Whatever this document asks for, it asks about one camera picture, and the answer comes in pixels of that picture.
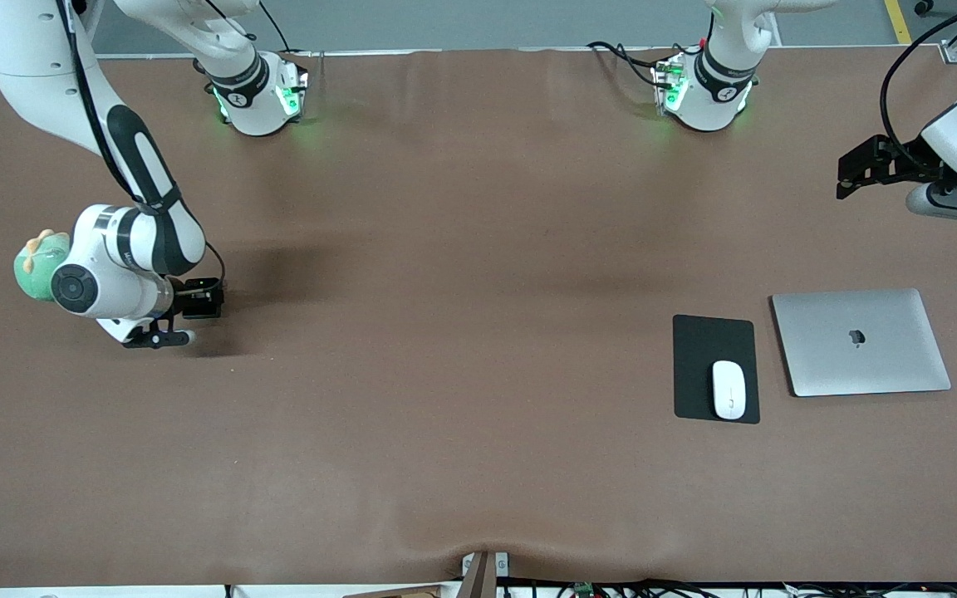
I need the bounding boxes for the black left base cable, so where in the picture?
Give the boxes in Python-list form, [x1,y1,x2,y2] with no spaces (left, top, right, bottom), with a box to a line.
[586,40,679,89]

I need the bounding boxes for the green dinosaur plush toy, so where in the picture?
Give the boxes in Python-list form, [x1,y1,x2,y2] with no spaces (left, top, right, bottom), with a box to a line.
[13,229,74,302]

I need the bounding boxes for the black mouse pad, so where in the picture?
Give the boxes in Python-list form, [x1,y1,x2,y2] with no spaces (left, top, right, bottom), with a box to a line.
[672,314,762,425]

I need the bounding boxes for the black base cable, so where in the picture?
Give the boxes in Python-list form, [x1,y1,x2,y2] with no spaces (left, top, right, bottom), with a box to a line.
[256,0,298,56]
[586,40,679,89]

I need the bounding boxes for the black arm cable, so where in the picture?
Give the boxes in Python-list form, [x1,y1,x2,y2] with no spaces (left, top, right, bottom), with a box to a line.
[56,0,228,290]
[880,0,957,167]

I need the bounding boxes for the black right base cable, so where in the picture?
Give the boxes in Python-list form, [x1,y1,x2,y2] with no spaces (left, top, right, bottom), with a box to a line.
[256,0,298,56]

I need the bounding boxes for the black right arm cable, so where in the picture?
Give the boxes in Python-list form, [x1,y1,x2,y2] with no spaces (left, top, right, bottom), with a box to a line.
[56,0,228,290]

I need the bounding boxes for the table edge clamp bracket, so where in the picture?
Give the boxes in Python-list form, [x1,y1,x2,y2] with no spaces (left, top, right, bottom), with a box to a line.
[459,550,511,598]

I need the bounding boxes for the silver closed laptop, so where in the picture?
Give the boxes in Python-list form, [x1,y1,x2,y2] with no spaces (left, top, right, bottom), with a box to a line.
[770,287,953,398]

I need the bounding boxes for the brown table cover mat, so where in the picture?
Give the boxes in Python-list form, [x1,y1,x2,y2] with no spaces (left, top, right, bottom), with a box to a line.
[0,46,957,586]

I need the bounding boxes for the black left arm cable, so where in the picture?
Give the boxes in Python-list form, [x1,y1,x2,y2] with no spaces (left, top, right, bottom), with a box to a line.
[880,0,957,167]

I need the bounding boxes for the white computer mouse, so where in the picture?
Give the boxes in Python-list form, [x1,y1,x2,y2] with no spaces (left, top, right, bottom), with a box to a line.
[711,360,748,421]

